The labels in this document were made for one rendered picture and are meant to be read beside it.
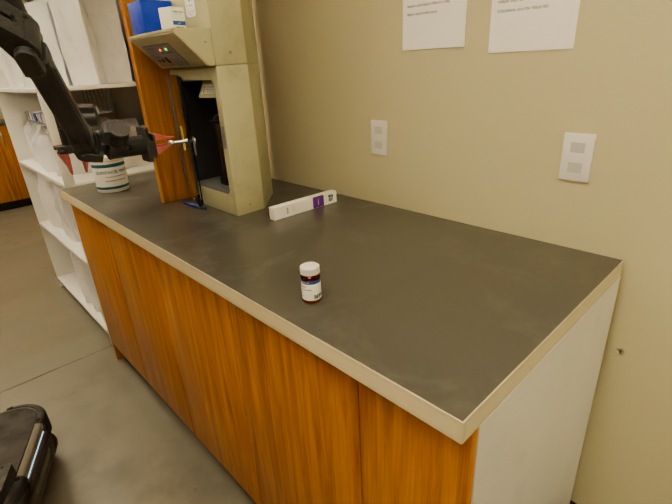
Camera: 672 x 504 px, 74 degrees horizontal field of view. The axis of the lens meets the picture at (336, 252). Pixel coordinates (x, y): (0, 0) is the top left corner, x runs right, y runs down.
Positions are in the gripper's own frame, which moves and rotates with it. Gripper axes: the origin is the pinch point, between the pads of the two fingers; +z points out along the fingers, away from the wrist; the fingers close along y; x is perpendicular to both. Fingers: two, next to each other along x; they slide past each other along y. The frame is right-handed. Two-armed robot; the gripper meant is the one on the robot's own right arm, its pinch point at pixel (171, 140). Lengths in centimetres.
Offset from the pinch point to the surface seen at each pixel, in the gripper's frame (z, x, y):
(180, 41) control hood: 2.9, -11.6, 27.6
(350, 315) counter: -7, -86, -26
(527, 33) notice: 56, -86, 24
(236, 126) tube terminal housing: 16.3, -13.0, 3.1
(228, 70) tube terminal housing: 16.0, -12.9, 19.5
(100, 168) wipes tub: -7, 60, -15
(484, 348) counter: 1, -111, -26
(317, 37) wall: 55, -10, 29
